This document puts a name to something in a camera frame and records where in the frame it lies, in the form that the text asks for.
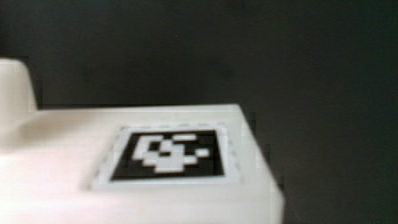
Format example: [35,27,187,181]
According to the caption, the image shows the white drawer box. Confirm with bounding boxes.
[0,59,285,224]

